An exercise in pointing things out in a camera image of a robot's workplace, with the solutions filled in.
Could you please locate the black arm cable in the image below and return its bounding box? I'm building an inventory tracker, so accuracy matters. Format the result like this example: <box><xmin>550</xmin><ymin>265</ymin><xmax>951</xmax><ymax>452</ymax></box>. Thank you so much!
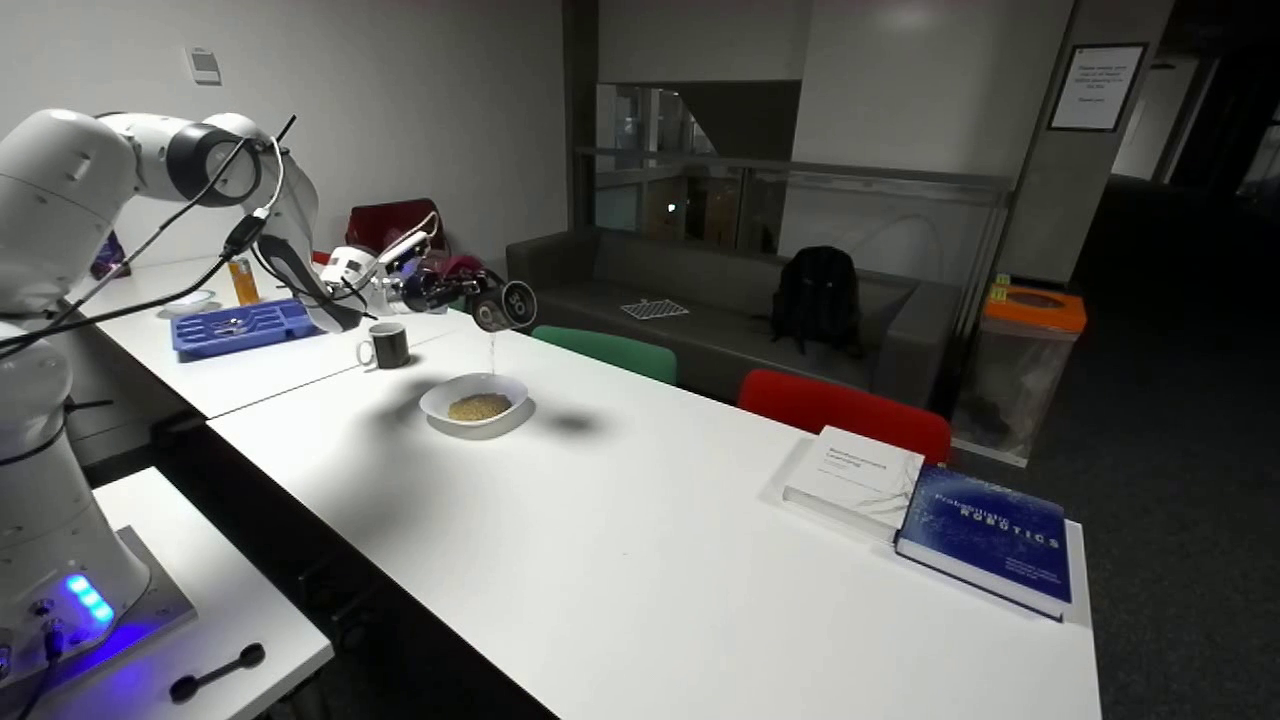
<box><xmin>0</xmin><ymin>113</ymin><xmax>300</xmax><ymax>359</ymax></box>

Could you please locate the framed wall notice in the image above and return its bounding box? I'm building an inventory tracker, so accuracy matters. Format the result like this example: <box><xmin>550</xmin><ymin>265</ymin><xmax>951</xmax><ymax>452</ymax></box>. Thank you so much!
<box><xmin>1050</xmin><ymin>42</ymin><xmax>1153</xmax><ymax>137</ymax></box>

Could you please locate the black dumbbell-shaped tool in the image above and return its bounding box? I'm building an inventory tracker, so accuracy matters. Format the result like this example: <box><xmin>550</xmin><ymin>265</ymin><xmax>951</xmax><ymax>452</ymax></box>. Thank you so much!
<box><xmin>167</xmin><ymin>641</ymin><xmax>269</xmax><ymax>707</ymax></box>

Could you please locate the orange bottle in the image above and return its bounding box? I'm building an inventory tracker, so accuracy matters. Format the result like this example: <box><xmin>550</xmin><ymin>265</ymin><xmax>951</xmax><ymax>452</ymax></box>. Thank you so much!
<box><xmin>224</xmin><ymin>257</ymin><xmax>266</xmax><ymax>307</ymax></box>

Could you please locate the black backpack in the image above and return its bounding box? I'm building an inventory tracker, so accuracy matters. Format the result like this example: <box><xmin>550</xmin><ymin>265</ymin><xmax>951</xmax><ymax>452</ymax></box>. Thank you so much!
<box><xmin>769</xmin><ymin>244</ymin><xmax>870</xmax><ymax>359</ymax></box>

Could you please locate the blue cutlery tray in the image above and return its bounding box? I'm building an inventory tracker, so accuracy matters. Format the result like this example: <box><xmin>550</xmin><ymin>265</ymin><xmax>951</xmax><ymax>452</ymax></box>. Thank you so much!
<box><xmin>167</xmin><ymin>295</ymin><xmax>325</xmax><ymax>367</ymax></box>

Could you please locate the black mug with white handle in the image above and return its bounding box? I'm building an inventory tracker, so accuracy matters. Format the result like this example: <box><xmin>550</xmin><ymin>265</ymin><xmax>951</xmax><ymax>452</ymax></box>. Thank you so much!
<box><xmin>354</xmin><ymin>318</ymin><xmax>415</xmax><ymax>372</ymax></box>

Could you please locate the blue book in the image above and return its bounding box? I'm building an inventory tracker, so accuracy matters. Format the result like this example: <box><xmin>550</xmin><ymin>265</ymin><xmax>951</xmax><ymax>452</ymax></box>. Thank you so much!
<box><xmin>894</xmin><ymin>466</ymin><xmax>1077</xmax><ymax>624</ymax></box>

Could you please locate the grey sofa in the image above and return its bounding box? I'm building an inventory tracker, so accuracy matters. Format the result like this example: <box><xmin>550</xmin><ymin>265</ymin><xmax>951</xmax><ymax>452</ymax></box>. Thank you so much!
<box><xmin>505</xmin><ymin>228</ymin><xmax>964</xmax><ymax>406</ymax></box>

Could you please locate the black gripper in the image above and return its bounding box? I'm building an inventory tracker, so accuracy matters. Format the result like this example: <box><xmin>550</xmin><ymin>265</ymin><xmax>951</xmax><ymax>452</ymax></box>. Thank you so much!
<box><xmin>397</xmin><ymin>248</ymin><xmax>520</xmax><ymax>331</ymax></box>

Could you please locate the bin with orange lid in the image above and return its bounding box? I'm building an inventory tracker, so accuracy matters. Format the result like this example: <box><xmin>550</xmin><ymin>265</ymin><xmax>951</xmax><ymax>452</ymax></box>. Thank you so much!
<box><xmin>951</xmin><ymin>277</ymin><xmax>1092</xmax><ymax>466</ymax></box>

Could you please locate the red chair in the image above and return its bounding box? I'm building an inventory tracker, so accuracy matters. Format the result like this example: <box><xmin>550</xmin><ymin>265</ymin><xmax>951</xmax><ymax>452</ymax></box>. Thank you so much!
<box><xmin>734</xmin><ymin>364</ymin><xmax>958</xmax><ymax>469</ymax></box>

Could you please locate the paper sheet on sofa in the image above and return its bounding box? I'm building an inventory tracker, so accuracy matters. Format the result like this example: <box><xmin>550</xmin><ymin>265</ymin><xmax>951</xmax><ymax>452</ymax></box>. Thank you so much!
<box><xmin>616</xmin><ymin>294</ymin><xmax>697</xmax><ymax>324</ymax></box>

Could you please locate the white plate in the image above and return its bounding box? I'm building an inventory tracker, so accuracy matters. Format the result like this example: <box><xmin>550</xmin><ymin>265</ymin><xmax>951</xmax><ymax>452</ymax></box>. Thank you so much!
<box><xmin>415</xmin><ymin>372</ymin><xmax>536</xmax><ymax>441</ymax></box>

